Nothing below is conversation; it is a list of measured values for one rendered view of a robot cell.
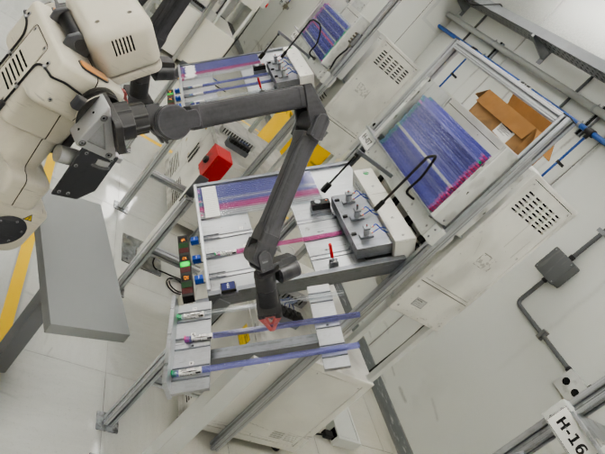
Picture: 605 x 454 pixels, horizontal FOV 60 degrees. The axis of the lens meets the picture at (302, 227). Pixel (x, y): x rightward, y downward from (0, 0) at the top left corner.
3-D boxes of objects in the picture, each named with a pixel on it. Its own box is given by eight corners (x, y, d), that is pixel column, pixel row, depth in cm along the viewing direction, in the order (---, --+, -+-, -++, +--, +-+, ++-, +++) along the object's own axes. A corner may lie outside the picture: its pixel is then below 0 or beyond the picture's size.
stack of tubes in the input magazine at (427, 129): (428, 210, 180) (488, 153, 171) (378, 140, 219) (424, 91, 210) (449, 225, 187) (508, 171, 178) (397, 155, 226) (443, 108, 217)
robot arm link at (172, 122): (305, 79, 141) (325, 77, 133) (312, 129, 145) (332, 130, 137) (142, 108, 122) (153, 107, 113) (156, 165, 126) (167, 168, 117)
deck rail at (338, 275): (210, 308, 179) (207, 295, 176) (210, 304, 181) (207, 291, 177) (404, 270, 191) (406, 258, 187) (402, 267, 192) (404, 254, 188)
